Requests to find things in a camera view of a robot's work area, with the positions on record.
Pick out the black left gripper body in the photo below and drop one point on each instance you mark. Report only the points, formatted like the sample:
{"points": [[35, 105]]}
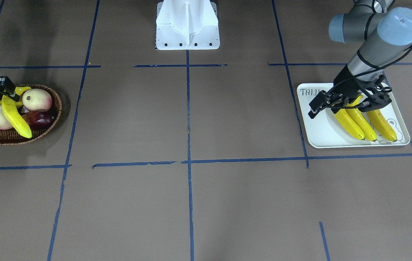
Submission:
{"points": [[344, 81]]}

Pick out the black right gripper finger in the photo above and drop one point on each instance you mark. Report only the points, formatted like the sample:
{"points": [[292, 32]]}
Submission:
{"points": [[7, 88]]}

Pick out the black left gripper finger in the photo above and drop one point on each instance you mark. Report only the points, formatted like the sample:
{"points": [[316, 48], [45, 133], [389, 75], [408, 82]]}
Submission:
{"points": [[324, 100], [377, 96]]}

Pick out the yellow banana basket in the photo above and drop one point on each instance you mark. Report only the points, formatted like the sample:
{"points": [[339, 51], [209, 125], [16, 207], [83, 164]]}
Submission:
{"points": [[14, 118], [349, 125]]}

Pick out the yellow banana carried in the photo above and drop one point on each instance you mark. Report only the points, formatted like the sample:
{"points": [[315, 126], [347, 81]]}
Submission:
{"points": [[380, 123], [356, 115]]}

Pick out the yellow banana front basket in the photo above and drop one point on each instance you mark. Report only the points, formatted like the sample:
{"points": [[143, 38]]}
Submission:
{"points": [[14, 118]]}

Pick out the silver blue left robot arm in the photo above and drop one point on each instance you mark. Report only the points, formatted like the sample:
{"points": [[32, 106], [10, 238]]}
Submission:
{"points": [[386, 37]]}

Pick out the white bear tray plate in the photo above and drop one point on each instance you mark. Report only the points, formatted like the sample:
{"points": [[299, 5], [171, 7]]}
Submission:
{"points": [[324, 131]]}

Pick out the brown wicker basket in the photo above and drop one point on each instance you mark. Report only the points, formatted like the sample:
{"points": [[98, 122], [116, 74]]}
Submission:
{"points": [[12, 137]]}

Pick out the red mango fruit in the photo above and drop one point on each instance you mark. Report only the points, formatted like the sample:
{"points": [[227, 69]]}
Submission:
{"points": [[39, 119]]}

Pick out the white camera mast with base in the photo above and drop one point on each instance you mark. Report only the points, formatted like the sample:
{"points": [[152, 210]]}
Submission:
{"points": [[187, 25]]}

